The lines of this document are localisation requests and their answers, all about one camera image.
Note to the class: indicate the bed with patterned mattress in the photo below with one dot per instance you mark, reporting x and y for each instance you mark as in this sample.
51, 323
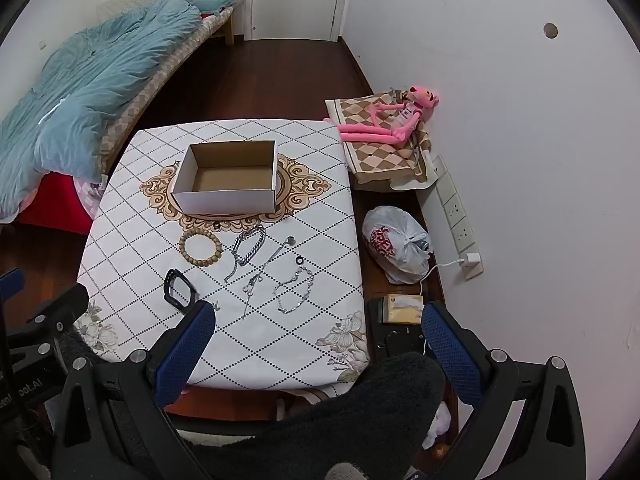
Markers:
150, 95

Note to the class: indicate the white diamond-print tablecloth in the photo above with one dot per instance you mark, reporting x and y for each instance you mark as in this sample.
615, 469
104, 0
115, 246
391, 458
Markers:
145, 200

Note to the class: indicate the light blue duvet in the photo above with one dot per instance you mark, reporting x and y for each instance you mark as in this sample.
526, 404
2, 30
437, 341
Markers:
75, 100

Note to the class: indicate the white power strip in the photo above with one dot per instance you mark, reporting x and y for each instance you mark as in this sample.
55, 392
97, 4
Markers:
455, 205

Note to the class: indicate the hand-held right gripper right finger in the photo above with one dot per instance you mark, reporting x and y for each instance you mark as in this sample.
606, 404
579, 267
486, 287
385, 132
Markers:
450, 355

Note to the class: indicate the red bed sheet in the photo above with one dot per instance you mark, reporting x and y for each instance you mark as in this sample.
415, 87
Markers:
55, 200

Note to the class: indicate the white charger plug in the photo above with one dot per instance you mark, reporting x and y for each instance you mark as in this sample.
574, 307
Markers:
471, 259

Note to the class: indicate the wooden bed frame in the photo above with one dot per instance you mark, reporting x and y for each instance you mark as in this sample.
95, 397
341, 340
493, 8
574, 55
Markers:
230, 30

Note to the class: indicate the white door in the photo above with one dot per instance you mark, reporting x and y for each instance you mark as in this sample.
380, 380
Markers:
295, 0

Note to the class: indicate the white fluffy cloth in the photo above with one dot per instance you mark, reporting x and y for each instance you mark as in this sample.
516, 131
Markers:
440, 422

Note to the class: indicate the wooden table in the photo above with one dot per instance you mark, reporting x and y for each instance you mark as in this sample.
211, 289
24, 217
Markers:
225, 405

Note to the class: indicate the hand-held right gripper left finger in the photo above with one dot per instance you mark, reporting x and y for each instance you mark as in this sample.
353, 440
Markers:
185, 355

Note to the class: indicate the cardboard box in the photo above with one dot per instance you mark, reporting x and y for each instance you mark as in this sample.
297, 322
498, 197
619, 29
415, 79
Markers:
225, 202

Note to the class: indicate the pink cloth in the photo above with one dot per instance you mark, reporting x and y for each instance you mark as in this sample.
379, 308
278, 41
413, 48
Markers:
87, 197

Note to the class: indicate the white plastic bag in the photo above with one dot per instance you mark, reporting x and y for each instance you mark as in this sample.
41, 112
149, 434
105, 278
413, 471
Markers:
395, 245

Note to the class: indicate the yellow tissue pack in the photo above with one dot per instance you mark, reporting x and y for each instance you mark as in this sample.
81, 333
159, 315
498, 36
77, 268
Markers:
402, 309

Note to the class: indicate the pink plush toy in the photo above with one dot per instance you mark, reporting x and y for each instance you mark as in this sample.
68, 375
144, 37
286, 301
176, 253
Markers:
412, 110

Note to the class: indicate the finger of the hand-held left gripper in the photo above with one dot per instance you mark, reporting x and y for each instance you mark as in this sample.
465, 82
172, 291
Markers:
11, 285
67, 305

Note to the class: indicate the brown checkered cushion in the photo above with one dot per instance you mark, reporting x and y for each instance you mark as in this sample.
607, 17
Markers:
380, 160

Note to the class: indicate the grey fuzzy cloth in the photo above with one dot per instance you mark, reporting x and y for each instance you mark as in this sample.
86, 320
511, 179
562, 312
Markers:
347, 472

